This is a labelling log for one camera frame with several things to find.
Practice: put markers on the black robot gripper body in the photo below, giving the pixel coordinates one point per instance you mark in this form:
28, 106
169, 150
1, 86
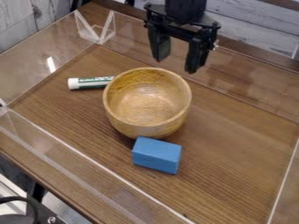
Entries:
183, 20

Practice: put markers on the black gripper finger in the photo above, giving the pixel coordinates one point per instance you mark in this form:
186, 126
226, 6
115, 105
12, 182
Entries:
160, 43
196, 55

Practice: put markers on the blue rectangular block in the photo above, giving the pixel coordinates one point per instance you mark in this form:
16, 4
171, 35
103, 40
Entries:
156, 154

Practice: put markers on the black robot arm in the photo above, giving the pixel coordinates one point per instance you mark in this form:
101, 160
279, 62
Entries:
182, 19

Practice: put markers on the brown wooden bowl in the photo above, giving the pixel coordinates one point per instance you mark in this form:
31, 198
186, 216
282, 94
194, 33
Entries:
147, 101

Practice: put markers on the white green marker tube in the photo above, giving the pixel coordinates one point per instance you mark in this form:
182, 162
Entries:
91, 82

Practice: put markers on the clear acrylic corner bracket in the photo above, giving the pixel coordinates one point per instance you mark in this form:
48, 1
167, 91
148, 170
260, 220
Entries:
95, 33

